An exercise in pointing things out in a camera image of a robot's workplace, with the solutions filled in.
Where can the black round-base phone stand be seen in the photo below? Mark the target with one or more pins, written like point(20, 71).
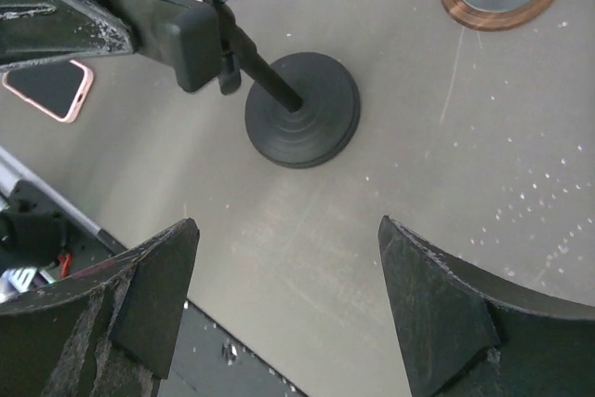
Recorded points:
point(301, 111)

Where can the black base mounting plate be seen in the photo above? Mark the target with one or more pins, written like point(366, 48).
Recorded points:
point(210, 362)

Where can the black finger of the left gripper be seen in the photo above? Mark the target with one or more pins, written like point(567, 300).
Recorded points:
point(35, 32)

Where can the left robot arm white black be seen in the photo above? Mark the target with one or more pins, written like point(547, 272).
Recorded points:
point(33, 230)

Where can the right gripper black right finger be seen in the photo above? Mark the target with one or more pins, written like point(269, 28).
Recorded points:
point(464, 331)

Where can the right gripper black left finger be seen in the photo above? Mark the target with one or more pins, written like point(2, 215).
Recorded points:
point(108, 330)

